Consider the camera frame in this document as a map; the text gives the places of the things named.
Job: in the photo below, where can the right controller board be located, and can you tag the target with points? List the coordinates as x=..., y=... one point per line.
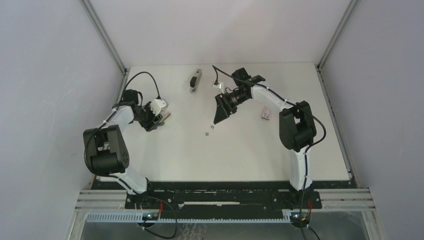
x=299, y=220

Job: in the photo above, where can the left controller board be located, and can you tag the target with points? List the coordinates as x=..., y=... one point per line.
x=150, y=217

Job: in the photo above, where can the closed red staple box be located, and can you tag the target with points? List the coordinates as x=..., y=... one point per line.
x=266, y=113

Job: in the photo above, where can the left aluminium frame post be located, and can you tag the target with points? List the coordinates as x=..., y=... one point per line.
x=107, y=41

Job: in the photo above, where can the right aluminium frame post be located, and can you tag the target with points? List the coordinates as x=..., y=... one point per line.
x=336, y=34

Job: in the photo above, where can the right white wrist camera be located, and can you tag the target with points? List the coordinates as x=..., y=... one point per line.
x=218, y=85

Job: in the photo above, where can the aluminium frame post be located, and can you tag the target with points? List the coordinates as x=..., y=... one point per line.
x=336, y=34
x=107, y=41

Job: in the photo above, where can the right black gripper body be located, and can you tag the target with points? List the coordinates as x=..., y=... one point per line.
x=231, y=101

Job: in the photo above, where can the grey black long stapler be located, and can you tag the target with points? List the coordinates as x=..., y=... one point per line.
x=194, y=81

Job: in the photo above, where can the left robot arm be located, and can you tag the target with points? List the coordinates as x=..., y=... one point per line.
x=105, y=150

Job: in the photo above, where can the controller board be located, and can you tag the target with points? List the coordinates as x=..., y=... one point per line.
x=299, y=220
x=150, y=217

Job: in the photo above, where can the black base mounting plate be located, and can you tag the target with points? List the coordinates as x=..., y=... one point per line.
x=207, y=200

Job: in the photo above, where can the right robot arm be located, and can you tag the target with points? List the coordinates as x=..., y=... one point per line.
x=296, y=123

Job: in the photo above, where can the white cable duct rail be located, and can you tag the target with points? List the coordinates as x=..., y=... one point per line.
x=132, y=217

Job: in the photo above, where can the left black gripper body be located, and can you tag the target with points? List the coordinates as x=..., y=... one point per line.
x=147, y=117

